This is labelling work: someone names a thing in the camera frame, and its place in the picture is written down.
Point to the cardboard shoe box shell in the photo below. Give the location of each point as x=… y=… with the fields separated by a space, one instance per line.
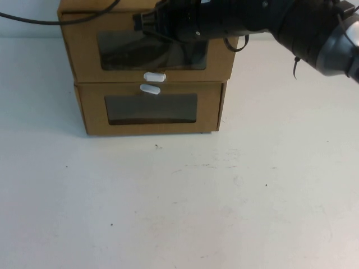
x=224 y=106
x=78 y=7

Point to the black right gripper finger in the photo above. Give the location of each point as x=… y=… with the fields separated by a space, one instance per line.
x=144 y=21
x=160 y=35

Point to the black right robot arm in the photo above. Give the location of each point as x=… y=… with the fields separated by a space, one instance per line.
x=303 y=33

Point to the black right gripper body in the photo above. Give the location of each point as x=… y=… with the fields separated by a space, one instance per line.
x=179 y=19

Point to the black zip tie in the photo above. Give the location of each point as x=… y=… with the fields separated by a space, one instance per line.
x=295 y=68

